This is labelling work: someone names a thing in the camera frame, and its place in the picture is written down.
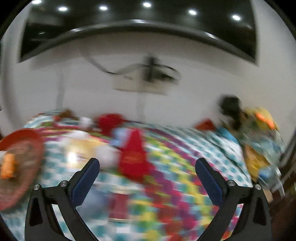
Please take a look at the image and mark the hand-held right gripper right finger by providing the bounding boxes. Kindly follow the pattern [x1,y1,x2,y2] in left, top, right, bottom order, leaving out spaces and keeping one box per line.
[195,158,272,241]

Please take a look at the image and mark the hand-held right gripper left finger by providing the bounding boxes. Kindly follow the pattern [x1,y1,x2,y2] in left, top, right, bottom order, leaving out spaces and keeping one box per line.
[24,158,100,241]

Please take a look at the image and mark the white sock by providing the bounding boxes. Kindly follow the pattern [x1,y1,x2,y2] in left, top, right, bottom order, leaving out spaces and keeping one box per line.
[80,117,93,129]
[95,144,121,169]

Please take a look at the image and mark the red sock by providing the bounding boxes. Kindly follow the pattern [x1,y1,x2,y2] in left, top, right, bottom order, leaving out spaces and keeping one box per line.
[118,128,155,182]
[96,113,126,137]

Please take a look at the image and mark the light blue sock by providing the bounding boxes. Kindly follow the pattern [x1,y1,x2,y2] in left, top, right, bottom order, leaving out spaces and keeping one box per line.
[111,128,131,148]

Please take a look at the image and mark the dotted colourful tablecloth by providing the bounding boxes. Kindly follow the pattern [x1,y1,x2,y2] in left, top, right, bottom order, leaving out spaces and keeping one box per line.
[0,110,255,241]

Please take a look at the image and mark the yellow snack packet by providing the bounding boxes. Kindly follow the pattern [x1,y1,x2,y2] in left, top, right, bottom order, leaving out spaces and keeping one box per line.
[244,144,271,183]

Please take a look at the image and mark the blue cloth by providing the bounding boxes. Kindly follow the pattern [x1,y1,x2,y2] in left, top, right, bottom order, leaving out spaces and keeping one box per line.
[217,127,239,141]

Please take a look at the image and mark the red box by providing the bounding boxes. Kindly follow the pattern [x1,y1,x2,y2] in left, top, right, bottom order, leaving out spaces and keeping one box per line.
[194,118,217,131]

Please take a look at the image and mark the small cardboard packet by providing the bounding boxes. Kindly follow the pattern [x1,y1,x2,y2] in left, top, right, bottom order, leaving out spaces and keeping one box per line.
[54,109,77,121]

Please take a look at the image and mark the red woven basket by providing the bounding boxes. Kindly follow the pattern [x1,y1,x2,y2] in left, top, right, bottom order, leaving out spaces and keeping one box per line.
[0,128,46,211]

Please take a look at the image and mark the clear plastic bag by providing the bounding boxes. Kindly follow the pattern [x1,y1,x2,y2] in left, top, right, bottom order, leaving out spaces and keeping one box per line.
[240,125,286,193]

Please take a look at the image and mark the yellow crochet toy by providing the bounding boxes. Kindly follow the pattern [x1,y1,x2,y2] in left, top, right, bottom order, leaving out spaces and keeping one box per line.
[243,107,279,132]

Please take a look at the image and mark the black power adapter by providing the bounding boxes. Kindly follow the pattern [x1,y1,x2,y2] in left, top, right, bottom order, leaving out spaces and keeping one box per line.
[143,56,159,82]

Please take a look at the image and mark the black curved television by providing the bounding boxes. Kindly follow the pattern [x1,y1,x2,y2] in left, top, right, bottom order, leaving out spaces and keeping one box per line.
[18,0,258,66]

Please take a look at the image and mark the white wall power socket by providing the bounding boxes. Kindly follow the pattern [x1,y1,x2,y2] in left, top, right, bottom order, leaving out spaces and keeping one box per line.
[113,76,169,96]

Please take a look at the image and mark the black cable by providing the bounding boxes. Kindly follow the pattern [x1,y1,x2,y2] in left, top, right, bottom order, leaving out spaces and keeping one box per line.
[80,50,122,75]

